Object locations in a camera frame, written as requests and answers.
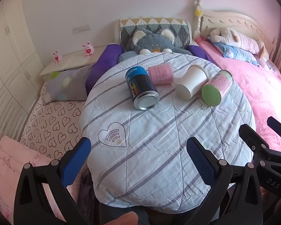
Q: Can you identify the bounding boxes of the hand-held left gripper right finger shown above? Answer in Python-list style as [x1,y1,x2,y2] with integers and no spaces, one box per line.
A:
[187,136,264,225]

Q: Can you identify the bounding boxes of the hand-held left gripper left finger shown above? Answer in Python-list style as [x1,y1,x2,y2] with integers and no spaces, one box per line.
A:
[13,136,94,225]

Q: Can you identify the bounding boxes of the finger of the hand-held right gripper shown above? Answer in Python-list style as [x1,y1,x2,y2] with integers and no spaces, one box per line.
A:
[267,116,281,146]
[238,123,275,163]

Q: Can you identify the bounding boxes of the pink cup with green base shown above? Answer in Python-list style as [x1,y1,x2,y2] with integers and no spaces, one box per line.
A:
[201,70,234,107]

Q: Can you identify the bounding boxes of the white paper cup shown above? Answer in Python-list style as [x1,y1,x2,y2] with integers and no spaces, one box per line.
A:
[176,65,209,100]

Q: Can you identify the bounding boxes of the blue and black can cup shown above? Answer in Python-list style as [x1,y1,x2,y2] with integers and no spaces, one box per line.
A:
[125,66,161,110]

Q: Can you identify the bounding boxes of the heart print bed sheet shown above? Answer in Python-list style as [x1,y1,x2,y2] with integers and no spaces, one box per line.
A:
[20,82,89,162]

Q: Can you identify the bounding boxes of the striped white quilt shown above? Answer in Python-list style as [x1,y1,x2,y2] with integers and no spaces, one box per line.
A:
[79,52,257,214]

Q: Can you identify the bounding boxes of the pink fluffy blanket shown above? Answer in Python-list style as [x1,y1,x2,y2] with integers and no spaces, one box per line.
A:
[195,36,281,156]

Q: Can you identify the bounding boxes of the pink folded quilt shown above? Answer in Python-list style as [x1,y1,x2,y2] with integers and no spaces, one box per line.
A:
[0,135,85,225]

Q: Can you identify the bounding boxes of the person's leg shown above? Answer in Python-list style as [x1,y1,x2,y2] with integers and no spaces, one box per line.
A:
[106,211,142,225]

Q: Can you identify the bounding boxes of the grey flower pillow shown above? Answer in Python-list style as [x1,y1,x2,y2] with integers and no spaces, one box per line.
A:
[42,66,97,105]

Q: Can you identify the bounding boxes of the blue pillow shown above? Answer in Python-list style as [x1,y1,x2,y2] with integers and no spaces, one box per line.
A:
[213,41,260,66]

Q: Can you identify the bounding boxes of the white dog plush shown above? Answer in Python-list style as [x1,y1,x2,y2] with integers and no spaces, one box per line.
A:
[207,27,270,61]

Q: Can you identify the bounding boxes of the cream nightstand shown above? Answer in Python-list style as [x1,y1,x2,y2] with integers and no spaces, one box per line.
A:
[39,46,108,77]

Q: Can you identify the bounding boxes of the purple pillow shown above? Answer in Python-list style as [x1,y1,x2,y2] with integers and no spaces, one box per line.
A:
[85,43,126,97]
[186,44,211,62]

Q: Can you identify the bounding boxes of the small pink rabbit figurine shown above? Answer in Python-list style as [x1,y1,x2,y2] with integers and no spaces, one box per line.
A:
[53,51,63,64]

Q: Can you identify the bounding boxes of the large pink rabbit figurine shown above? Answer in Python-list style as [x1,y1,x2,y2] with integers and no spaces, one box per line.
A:
[82,42,95,58]

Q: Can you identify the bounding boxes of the cream wooden headboard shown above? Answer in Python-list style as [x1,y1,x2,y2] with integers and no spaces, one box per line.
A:
[193,0,279,60]

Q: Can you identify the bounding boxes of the white wardrobe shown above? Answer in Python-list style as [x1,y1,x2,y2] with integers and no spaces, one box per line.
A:
[0,0,45,150]

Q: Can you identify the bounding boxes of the grey cat plush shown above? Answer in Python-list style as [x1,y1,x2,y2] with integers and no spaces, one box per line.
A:
[117,28,194,64]

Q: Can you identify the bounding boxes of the patterned headboard cover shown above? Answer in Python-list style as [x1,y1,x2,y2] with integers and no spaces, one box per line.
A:
[119,17,192,50]

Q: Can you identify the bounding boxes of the white wall switches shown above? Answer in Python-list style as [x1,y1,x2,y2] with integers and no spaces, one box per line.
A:
[72,25,91,33]

